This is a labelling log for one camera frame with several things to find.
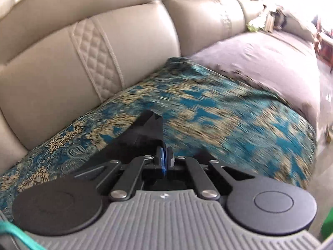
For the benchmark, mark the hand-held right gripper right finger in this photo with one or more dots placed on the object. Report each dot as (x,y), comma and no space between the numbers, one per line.
(170,159)

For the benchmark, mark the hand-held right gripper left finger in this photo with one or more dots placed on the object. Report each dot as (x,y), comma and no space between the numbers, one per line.
(162,161)

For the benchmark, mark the black pants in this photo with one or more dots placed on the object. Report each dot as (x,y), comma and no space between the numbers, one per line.
(148,131)

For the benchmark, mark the teal gold patterned blanket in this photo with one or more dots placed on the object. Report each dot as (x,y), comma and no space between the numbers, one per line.
(221,114)

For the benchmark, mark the grey purple sheet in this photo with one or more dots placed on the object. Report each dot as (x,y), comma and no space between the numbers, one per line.
(260,65)

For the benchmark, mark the beige leather sofa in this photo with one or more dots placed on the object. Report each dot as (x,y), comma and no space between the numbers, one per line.
(52,70)

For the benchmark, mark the blurred household clutter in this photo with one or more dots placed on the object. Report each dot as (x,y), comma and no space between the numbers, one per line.
(270,18)

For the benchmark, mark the brown wooden furniture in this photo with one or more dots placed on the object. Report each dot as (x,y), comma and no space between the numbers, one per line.
(325,41)

